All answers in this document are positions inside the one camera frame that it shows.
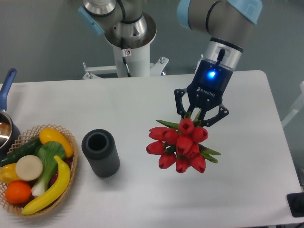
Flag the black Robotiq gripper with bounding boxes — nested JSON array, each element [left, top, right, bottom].
[[174, 60, 233, 127]]

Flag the red tulip bouquet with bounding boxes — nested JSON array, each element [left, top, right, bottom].
[[146, 112, 220, 173]]

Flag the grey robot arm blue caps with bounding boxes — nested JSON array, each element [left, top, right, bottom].
[[78, 0, 263, 127]]

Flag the dark grey ribbed vase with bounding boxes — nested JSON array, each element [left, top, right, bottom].
[[81, 129, 120, 178]]

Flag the black device at table edge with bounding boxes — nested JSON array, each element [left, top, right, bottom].
[[286, 192, 304, 218]]

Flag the yellow banana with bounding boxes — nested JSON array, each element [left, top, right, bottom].
[[21, 155, 71, 215]]

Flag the yellow squash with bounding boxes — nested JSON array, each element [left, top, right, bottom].
[[39, 128, 74, 158]]

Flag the green bok choy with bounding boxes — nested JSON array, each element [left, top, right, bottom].
[[32, 141, 66, 198]]

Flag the woven wicker basket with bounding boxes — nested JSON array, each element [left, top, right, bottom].
[[0, 124, 78, 218]]

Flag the green cucumber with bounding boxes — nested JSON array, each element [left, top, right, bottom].
[[0, 138, 42, 167]]

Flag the beige round radish slice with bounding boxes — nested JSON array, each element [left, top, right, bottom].
[[15, 155, 43, 181]]

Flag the orange fruit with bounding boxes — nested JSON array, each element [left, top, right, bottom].
[[5, 181, 31, 204]]

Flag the yellow bell pepper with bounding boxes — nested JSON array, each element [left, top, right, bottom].
[[0, 163, 21, 184]]

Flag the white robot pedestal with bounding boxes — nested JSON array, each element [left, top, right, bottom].
[[83, 43, 169, 79]]

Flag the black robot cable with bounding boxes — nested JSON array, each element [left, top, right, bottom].
[[120, 37, 132, 78]]

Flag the white chair frame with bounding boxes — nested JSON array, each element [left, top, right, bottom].
[[281, 81, 304, 128]]

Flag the blue handled steel pot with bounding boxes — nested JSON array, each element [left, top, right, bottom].
[[0, 68, 20, 160]]

